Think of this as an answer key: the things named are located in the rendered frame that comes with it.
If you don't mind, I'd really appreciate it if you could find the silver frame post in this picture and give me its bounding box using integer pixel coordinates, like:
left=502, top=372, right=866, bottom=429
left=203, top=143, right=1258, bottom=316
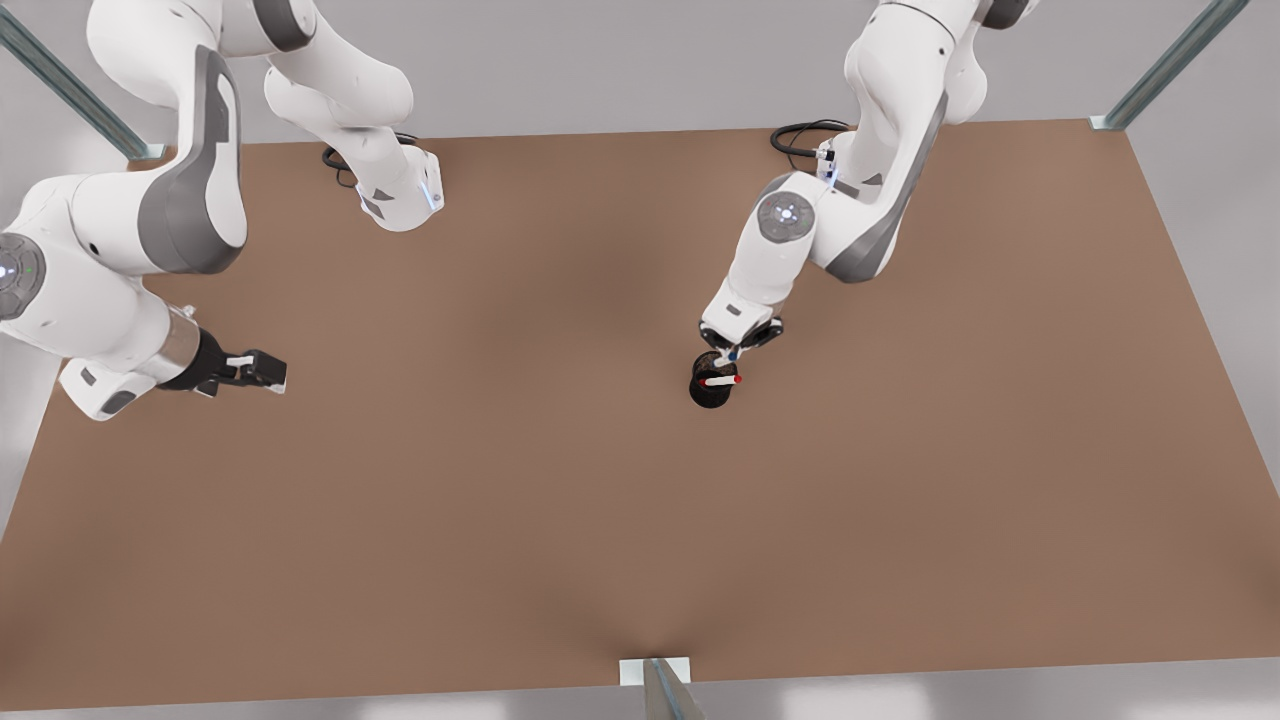
left=0, top=8, right=168, bottom=163
left=1088, top=0, right=1253, bottom=133
left=618, top=656, right=707, bottom=720

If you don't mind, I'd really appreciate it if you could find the black round pen holder cup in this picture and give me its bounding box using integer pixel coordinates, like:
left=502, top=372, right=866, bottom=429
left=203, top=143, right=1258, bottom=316
left=688, top=349, right=740, bottom=410

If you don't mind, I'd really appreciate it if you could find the black cable loop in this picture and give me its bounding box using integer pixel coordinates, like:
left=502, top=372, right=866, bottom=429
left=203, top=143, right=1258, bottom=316
left=769, top=119, right=853, bottom=174
left=321, top=132, right=422, bottom=190

